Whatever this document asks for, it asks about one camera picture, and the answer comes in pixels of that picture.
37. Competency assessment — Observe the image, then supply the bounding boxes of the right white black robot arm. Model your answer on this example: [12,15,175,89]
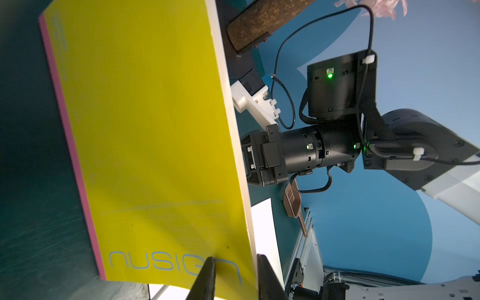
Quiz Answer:
[241,51,480,223]

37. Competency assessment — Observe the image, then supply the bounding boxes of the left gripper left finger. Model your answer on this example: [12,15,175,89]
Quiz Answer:
[186,257,216,300]

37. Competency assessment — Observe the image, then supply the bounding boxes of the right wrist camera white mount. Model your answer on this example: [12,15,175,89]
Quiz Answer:
[231,69,281,130]

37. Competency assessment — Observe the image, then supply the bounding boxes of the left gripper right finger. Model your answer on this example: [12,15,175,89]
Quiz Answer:
[257,254,288,300]

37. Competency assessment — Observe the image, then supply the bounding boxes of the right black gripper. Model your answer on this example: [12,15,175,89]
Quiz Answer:
[241,121,361,186]

